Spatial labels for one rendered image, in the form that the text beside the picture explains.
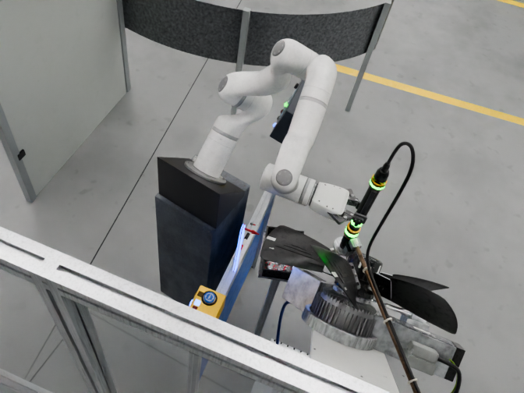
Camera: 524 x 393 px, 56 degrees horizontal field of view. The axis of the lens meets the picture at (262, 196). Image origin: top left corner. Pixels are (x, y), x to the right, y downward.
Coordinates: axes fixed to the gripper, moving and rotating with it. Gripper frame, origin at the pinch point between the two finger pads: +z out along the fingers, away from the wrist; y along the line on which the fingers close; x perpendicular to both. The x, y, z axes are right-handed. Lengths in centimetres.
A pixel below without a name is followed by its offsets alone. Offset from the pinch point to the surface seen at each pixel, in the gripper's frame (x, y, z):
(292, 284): -52, 2, -11
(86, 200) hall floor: -150, -51, -151
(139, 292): 55, 71, -31
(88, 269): 55, 70, -38
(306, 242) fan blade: -33.2, -5.1, -12.0
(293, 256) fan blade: -32.2, 3.0, -14.3
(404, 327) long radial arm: -36.5, 10.3, 29.2
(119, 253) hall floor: -150, -26, -112
